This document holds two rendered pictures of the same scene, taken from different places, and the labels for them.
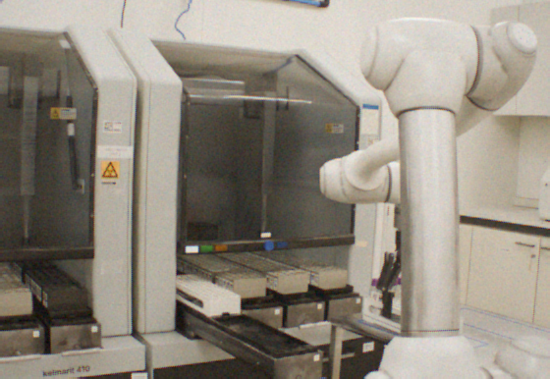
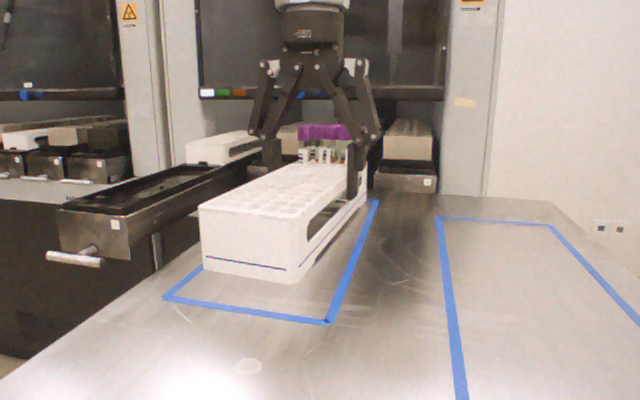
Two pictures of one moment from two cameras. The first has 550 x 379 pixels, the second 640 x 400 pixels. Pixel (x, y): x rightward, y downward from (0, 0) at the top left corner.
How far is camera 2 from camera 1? 1.57 m
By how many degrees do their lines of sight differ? 48
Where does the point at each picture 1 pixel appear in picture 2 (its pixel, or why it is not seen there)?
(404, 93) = not seen: outside the picture
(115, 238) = (140, 81)
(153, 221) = (174, 63)
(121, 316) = (153, 159)
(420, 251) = not seen: outside the picture
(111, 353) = not seen: hidden behind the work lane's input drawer
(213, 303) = (189, 149)
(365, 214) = (473, 58)
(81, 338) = (89, 171)
